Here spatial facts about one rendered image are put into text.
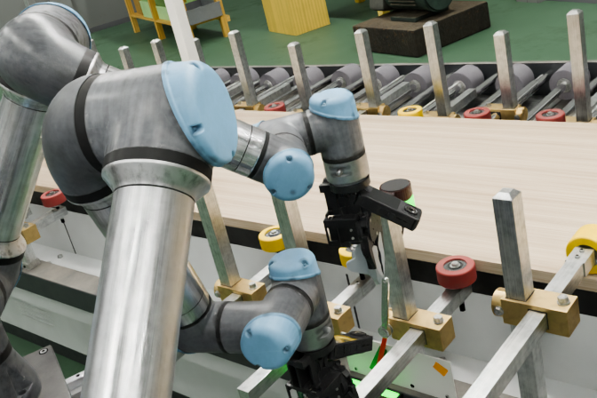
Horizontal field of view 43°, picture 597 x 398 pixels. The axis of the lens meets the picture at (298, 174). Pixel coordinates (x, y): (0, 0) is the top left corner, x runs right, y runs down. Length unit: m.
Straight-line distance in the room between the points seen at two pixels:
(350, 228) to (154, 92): 0.61
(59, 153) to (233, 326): 0.37
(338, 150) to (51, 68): 0.47
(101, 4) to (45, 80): 11.53
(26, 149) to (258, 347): 0.48
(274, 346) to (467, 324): 0.77
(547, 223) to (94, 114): 1.12
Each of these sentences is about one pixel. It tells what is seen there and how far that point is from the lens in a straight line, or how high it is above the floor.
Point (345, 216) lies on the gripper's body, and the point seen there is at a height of 1.15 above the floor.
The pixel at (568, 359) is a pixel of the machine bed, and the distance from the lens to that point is 1.68.
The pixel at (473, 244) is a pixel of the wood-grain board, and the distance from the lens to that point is 1.66.
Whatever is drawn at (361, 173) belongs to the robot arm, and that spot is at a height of 1.22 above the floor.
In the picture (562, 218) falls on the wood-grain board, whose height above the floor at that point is 0.90.
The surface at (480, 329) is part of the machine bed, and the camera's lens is 1.74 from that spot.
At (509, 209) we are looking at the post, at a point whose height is 1.14.
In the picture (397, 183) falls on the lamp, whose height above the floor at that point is 1.13.
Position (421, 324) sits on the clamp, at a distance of 1.49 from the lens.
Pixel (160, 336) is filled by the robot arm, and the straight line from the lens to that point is 0.75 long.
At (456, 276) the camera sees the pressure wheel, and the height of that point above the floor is 0.90.
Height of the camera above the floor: 1.72
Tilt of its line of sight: 22 degrees down
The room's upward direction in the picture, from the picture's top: 14 degrees counter-clockwise
